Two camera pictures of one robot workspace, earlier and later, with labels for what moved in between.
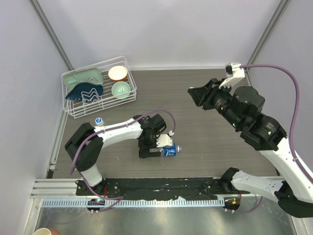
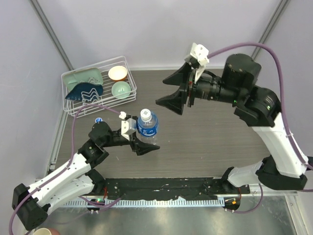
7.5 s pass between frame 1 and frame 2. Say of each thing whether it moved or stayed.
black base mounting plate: stayed
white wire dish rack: stayed
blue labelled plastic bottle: moved
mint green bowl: stayed
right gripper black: moved
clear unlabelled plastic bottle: stayed
